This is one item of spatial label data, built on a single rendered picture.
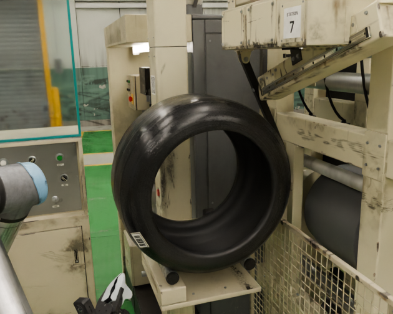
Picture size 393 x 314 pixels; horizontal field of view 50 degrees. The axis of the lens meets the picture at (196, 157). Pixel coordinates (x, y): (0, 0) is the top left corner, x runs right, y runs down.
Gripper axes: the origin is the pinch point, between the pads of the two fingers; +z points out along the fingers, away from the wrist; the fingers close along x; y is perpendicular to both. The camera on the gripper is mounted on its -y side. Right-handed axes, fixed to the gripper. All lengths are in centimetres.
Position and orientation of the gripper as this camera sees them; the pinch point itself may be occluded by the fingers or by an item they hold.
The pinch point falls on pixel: (119, 276)
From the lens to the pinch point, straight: 128.2
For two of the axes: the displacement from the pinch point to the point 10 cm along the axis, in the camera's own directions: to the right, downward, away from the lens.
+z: 2.6, -7.5, 6.1
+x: 7.7, -2.2, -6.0
